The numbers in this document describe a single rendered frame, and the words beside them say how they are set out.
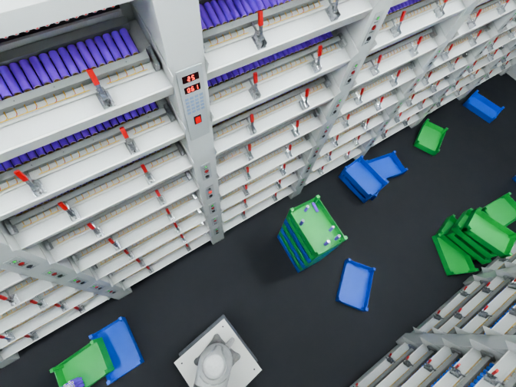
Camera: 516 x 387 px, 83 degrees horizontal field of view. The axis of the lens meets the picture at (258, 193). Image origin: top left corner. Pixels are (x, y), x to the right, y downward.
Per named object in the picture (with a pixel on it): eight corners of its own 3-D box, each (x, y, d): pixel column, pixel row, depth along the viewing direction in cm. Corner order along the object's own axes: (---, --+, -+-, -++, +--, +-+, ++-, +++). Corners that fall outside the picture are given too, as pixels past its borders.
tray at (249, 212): (291, 192, 223) (299, 190, 210) (222, 232, 205) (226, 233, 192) (279, 169, 222) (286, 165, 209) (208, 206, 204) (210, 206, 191)
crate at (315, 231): (343, 242, 169) (348, 238, 162) (314, 258, 164) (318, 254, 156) (315, 200, 179) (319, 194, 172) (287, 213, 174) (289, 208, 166)
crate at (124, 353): (144, 362, 177) (140, 362, 170) (112, 383, 171) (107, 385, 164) (125, 316, 187) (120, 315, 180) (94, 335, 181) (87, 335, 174)
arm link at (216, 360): (236, 346, 153) (236, 349, 133) (226, 386, 145) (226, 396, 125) (206, 339, 153) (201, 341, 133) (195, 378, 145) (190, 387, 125)
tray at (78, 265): (202, 206, 149) (204, 205, 140) (83, 270, 132) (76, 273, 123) (183, 172, 148) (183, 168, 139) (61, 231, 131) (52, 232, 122)
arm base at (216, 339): (246, 349, 157) (246, 350, 152) (218, 387, 149) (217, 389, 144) (221, 325, 161) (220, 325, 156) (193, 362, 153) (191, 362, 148)
